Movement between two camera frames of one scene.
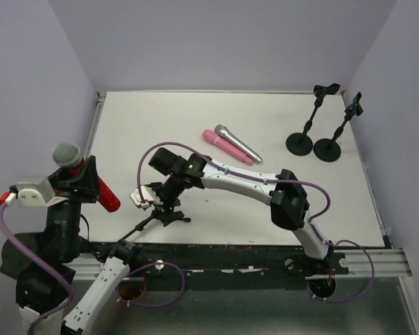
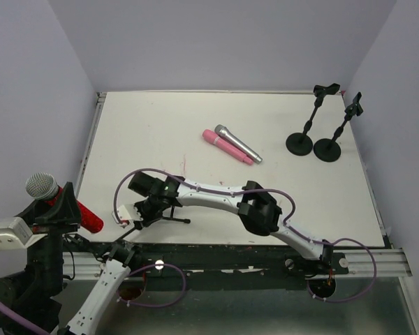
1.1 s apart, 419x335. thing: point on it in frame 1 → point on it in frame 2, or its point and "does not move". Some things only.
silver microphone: (228, 137) does not move
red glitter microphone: (67, 155) → (44, 186)
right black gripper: (166, 201) → (151, 214)
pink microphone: (214, 138) does not move
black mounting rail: (165, 261) does not move
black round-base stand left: (301, 144) does not move
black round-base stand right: (329, 150) does not move
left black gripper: (75, 192) → (51, 221)
